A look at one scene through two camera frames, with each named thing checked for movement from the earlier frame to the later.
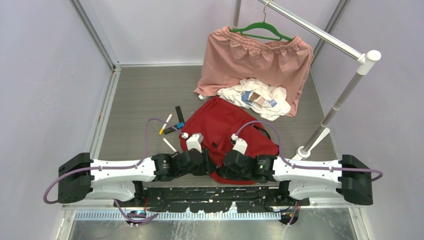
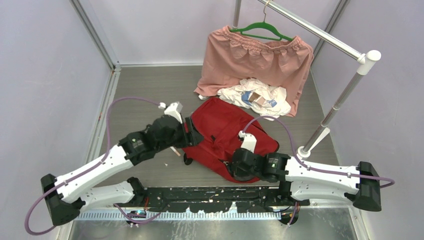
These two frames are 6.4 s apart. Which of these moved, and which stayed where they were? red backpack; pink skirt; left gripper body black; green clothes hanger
Moved: left gripper body black
Stayed: red backpack; green clothes hanger; pink skirt
